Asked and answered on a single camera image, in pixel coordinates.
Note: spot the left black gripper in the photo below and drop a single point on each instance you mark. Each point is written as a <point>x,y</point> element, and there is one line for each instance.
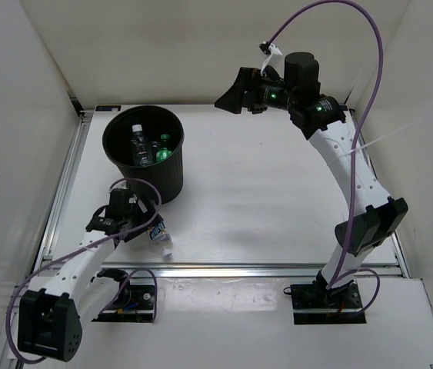
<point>148,214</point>

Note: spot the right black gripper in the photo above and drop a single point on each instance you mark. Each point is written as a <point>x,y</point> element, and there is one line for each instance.
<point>233,100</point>

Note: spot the clear bottle white blue label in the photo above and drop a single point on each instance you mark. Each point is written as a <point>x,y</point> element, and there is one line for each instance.
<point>159,237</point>

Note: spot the green plastic soda bottle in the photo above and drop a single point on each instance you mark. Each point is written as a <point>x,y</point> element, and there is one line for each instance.
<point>164,148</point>

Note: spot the clear unlabelled plastic bottle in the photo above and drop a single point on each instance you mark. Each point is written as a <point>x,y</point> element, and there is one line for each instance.
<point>141,148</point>

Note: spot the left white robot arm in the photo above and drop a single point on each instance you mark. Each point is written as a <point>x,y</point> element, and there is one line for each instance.
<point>52,316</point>

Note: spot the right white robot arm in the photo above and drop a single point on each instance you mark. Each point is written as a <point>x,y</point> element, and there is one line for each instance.
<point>373,213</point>

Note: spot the black plastic waste bin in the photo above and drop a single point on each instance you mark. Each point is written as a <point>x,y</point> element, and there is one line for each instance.
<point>167,175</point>

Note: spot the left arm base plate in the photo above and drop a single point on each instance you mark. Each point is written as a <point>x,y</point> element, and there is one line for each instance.
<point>136,304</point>

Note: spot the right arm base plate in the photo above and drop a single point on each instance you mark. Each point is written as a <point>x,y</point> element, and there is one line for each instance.
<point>312,306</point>

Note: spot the aluminium table frame rail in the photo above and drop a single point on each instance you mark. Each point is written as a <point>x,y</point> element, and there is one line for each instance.
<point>257,212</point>

